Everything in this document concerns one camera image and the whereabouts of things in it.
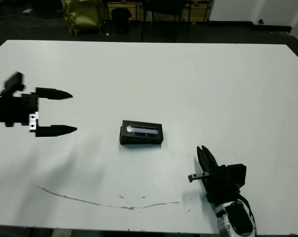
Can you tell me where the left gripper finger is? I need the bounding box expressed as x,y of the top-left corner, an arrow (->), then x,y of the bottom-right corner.
35,124 -> 78,138
35,87 -> 74,101

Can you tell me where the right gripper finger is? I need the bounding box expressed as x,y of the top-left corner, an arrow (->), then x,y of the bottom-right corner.
201,145 -> 221,173
196,146 -> 209,174

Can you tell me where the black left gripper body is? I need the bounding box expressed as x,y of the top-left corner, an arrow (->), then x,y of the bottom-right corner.
0,92 -> 40,131

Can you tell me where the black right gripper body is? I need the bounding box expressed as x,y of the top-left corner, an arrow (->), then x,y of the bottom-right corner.
187,164 -> 240,203

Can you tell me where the black box lid with print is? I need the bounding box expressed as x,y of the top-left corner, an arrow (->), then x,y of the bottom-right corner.
119,119 -> 164,146

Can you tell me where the yellow-green plastic bag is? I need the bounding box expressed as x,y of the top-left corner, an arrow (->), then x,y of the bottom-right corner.
62,0 -> 103,35

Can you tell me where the black floor bin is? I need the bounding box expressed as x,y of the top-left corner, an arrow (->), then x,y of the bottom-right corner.
111,7 -> 132,35

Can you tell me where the thin white floor cable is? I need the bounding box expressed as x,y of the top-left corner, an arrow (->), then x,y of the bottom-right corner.
0,14 -> 66,27

